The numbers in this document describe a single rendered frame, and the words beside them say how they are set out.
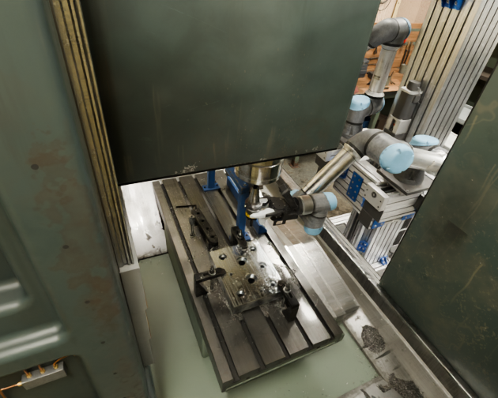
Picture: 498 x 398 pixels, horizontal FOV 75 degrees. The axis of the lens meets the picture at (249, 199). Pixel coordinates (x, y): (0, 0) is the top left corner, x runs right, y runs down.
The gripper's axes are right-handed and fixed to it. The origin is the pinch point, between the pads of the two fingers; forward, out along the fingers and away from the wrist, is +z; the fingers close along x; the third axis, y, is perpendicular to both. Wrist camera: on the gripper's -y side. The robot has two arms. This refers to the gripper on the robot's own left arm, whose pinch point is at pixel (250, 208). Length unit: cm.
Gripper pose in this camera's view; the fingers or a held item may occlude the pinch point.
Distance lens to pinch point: 117.1
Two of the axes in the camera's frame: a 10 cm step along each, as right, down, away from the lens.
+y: -1.0, 7.8, 6.2
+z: -9.4, 1.3, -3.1
